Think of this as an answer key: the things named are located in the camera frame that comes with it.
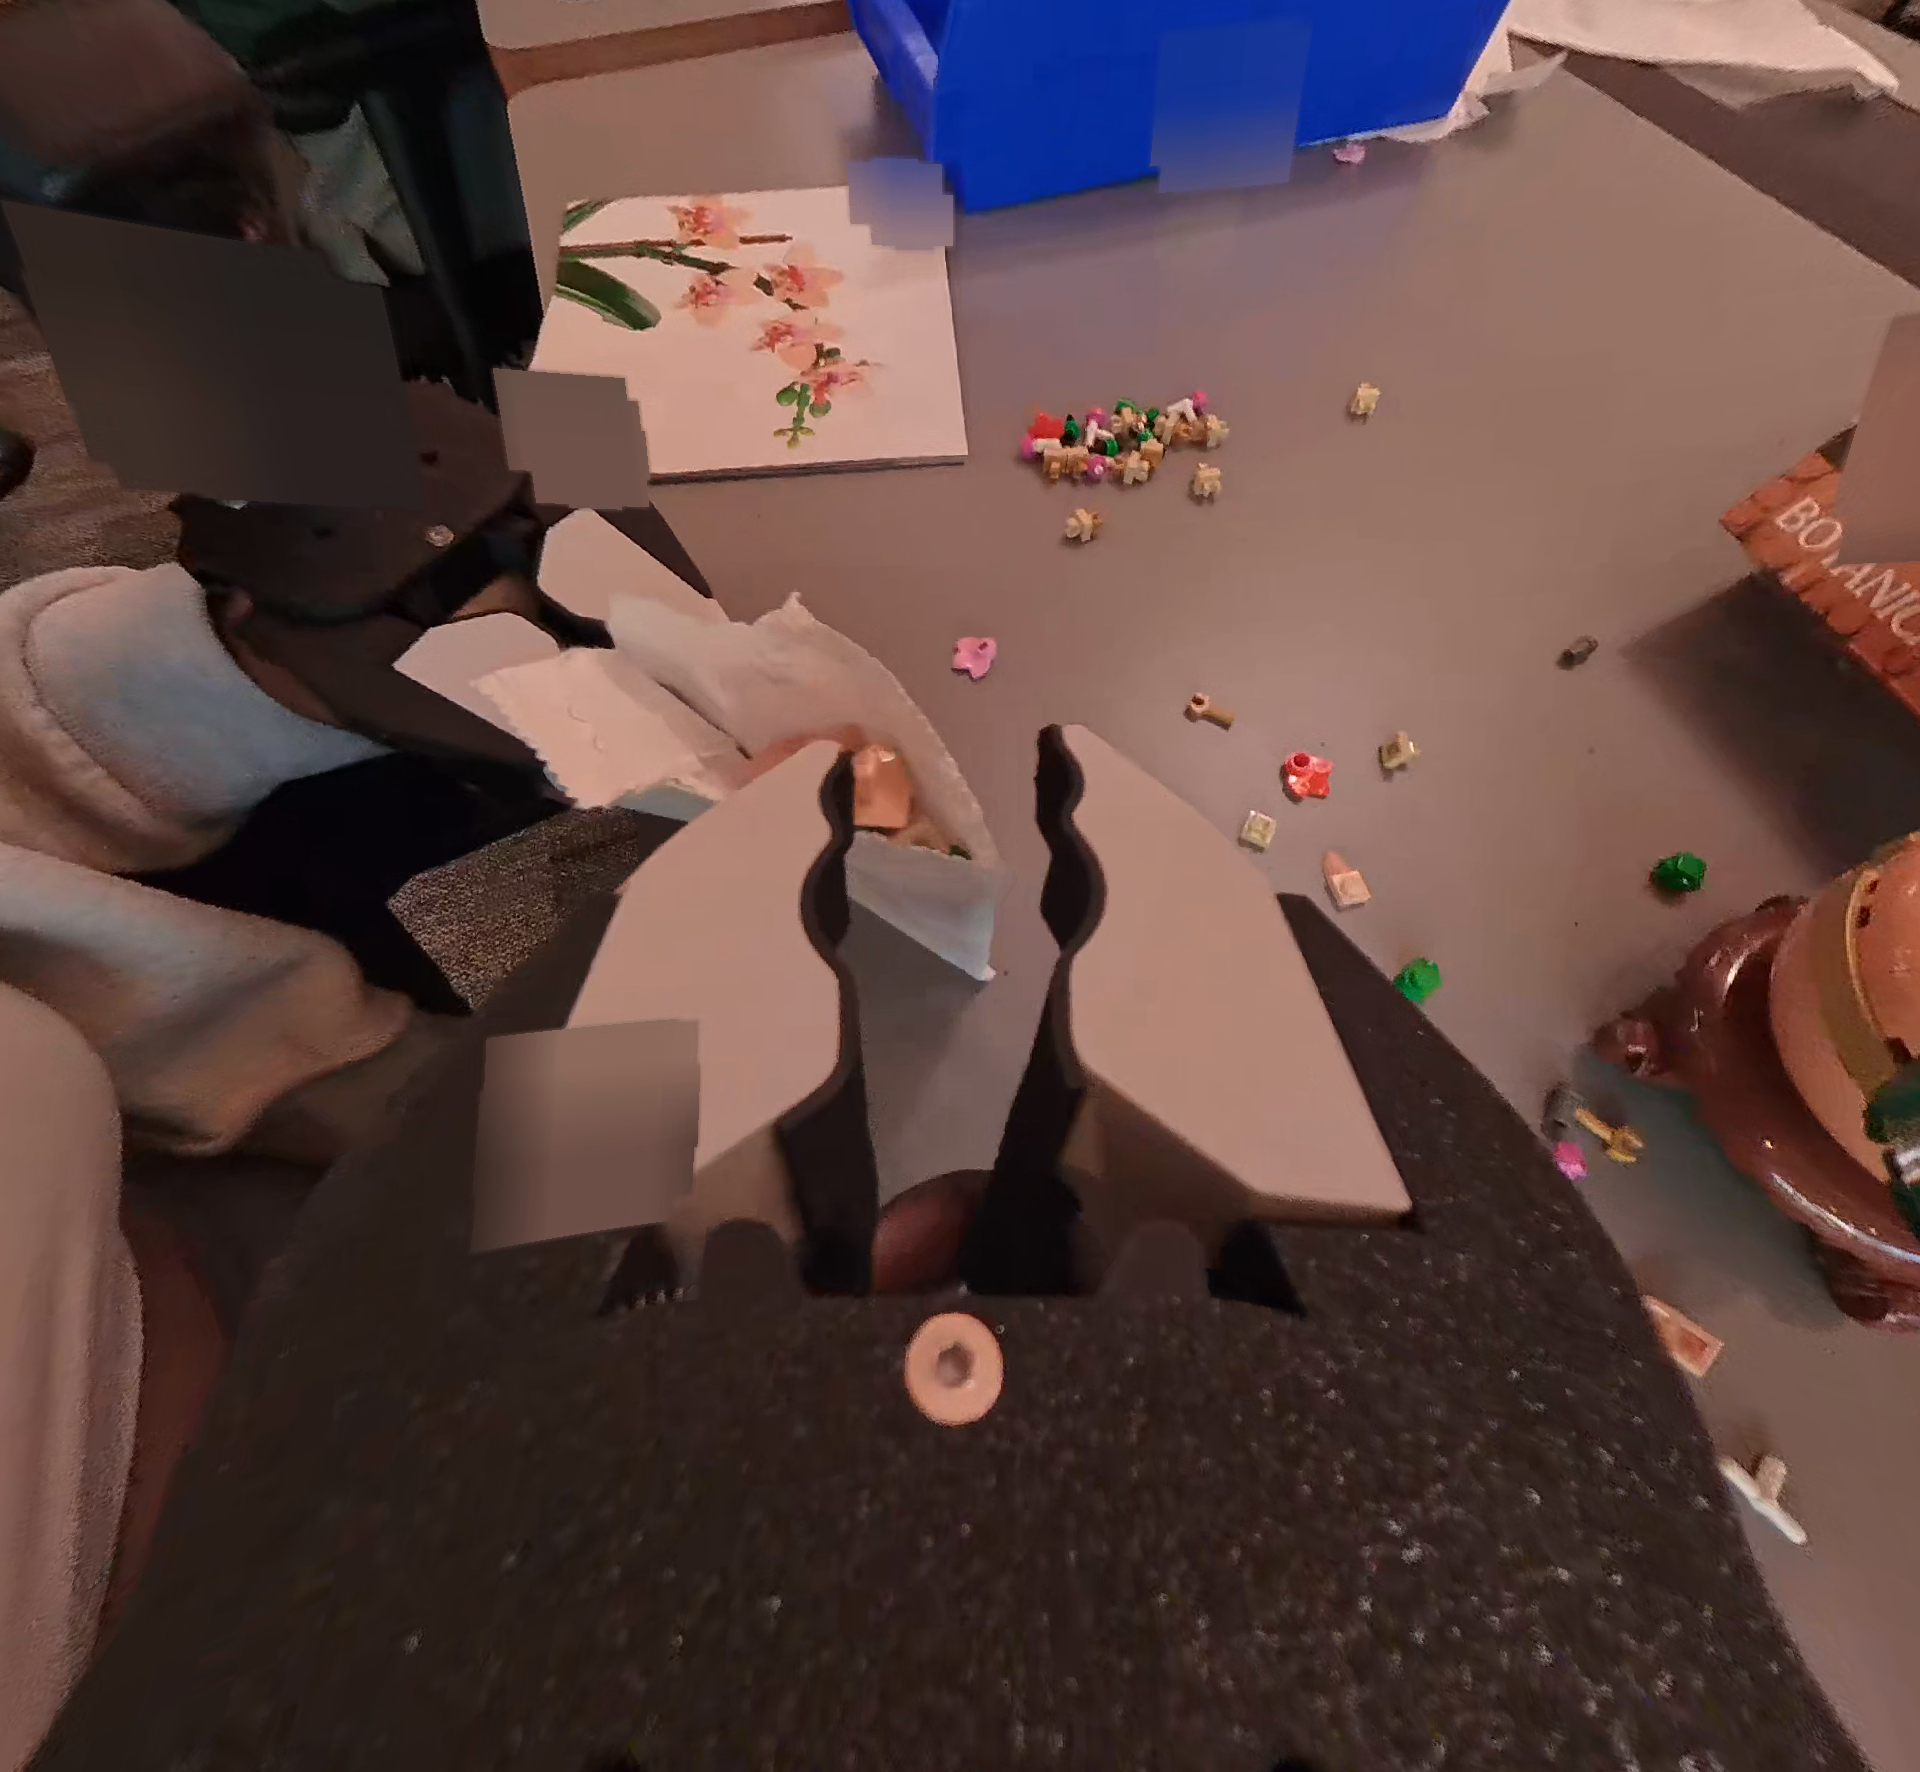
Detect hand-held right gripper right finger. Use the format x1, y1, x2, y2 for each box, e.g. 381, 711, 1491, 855
962, 721, 1415, 1297

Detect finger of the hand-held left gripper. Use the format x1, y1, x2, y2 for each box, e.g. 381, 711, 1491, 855
535, 508, 733, 633
392, 608, 563, 711

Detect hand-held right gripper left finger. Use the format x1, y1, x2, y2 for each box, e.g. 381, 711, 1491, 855
570, 740, 878, 1297

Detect white paper bag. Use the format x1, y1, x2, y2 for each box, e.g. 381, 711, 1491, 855
472, 590, 1007, 981

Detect person's left forearm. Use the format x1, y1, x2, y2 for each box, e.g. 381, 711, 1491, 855
0, 564, 399, 844

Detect person's dark trousers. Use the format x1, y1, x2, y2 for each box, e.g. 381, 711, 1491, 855
141, 736, 603, 1014

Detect orchid picture instruction booklet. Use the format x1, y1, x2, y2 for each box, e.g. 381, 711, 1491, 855
532, 183, 969, 481

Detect grey and yellow pin brick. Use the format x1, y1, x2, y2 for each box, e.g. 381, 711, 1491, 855
1546, 1082, 1646, 1164

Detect toy brick orchid pot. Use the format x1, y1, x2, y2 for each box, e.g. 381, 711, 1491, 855
1590, 832, 1920, 1331

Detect pile of mixed small bricks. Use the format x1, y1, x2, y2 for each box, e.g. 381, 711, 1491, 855
1017, 388, 1231, 484

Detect pink wedge plate brick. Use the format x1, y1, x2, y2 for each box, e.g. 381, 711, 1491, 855
1642, 1294, 1728, 1381

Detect blue plastic bin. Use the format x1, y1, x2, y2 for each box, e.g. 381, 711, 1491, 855
822, 0, 1595, 214

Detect white T-shaped brick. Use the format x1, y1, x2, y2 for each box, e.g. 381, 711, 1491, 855
1717, 1453, 1813, 1544

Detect dark toy brick set box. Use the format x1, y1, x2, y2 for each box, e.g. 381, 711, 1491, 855
1717, 428, 1920, 716

